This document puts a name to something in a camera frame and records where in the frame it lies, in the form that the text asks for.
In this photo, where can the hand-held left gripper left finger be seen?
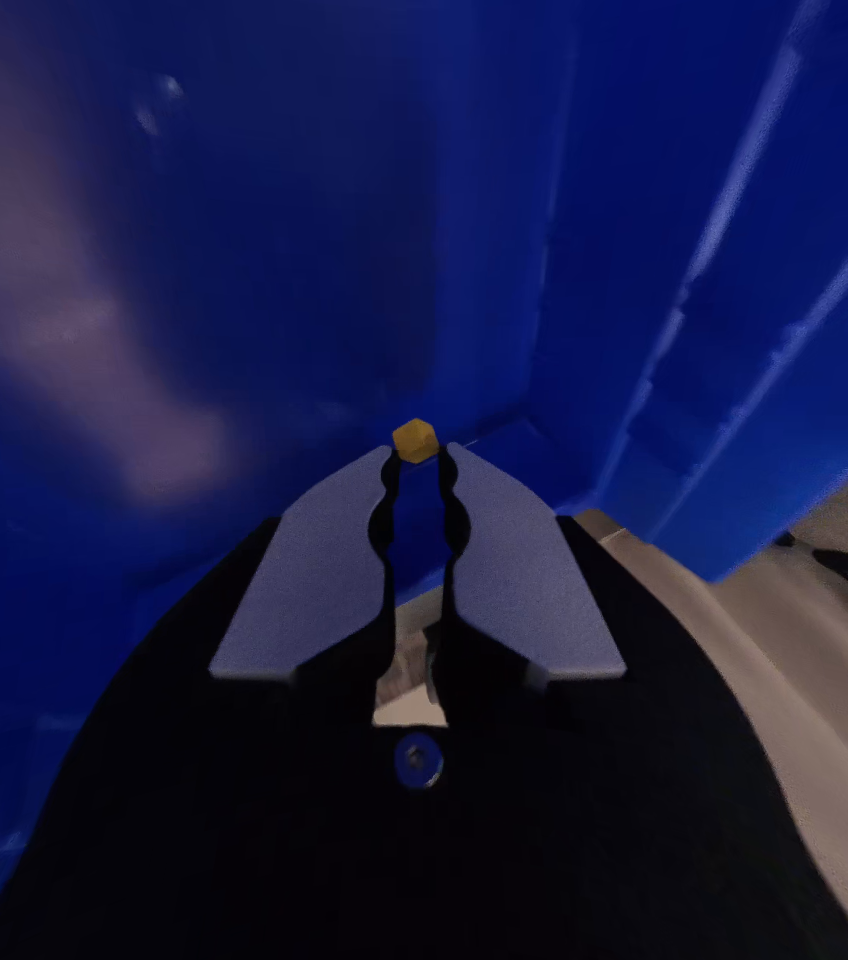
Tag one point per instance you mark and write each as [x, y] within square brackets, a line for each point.
[304, 585]

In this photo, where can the small yellow cube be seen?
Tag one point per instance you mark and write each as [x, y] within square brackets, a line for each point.
[414, 441]

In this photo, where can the blue plastic bin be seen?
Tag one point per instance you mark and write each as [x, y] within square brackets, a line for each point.
[319, 225]

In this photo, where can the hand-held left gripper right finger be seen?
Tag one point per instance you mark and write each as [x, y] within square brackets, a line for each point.
[529, 585]

